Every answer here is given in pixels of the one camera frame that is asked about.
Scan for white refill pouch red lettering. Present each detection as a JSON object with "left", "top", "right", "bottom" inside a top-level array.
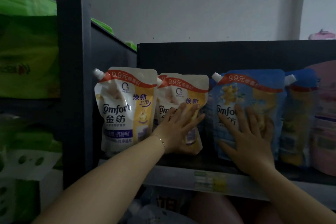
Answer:
[
  {"left": 131, "top": 205, "right": 195, "bottom": 224},
  {"left": 155, "top": 194, "right": 185, "bottom": 214}
]

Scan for yellow price label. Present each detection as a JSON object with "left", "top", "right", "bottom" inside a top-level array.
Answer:
[{"left": 194, "top": 171, "right": 227, "bottom": 193}]

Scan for person's left hand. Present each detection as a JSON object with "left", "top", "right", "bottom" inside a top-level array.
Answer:
[{"left": 153, "top": 102, "right": 206, "bottom": 155}]

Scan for pink bagged item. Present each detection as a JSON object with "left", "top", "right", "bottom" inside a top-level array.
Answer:
[{"left": 308, "top": 29, "right": 336, "bottom": 40}]

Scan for white toilet paper packs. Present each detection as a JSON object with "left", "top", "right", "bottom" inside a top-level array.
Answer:
[{"left": 0, "top": 176, "right": 63, "bottom": 224}]

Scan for green toilet paper pack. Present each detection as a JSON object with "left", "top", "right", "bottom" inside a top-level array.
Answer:
[{"left": 0, "top": 132, "right": 63, "bottom": 181}]

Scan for person's right hand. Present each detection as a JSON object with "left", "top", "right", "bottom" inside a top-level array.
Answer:
[{"left": 217, "top": 104, "right": 276, "bottom": 176}]

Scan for person's right forearm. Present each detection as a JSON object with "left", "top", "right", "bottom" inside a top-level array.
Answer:
[{"left": 244, "top": 163, "right": 336, "bottom": 224}]

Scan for person's left forearm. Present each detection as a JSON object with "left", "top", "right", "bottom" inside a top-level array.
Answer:
[{"left": 33, "top": 134, "right": 166, "bottom": 224}]

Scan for thin chain bracelet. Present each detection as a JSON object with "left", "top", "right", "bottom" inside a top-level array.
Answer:
[{"left": 152, "top": 134, "right": 166, "bottom": 152}]

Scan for large green tissue pack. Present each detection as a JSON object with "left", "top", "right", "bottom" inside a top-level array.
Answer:
[{"left": 0, "top": 15, "right": 61, "bottom": 100}]

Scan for dark metal shelf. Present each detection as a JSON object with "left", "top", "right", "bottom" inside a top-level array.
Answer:
[{"left": 56, "top": 0, "right": 336, "bottom": 224}]

